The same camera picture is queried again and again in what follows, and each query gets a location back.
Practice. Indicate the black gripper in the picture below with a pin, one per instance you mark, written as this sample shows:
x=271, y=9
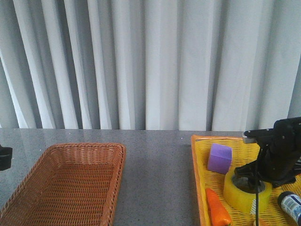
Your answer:
x=276, y=164
x=5, y=157

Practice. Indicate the yellow clear tape roll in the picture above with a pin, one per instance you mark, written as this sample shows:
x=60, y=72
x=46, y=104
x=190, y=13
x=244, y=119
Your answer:
x=237, y=194

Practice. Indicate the purple foam cube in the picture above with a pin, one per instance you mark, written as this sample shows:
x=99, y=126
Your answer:
x=220, y=158

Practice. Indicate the dark blue labelled bottle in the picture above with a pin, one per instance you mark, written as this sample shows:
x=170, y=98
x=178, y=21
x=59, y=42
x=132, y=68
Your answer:
x=290, y=203

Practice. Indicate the tan toy food piece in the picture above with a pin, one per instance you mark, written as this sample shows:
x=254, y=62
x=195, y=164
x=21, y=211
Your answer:
x=260, y=222

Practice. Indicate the orange toy carrot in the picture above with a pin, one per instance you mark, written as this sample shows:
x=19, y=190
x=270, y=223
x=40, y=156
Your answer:
x=219, y=215

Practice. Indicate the brown wicker basket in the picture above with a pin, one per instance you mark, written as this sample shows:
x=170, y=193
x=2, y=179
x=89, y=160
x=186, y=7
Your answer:
x=72, y=184

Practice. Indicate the grey white curtain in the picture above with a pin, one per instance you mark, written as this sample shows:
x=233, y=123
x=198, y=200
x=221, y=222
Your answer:
x=208, y=65

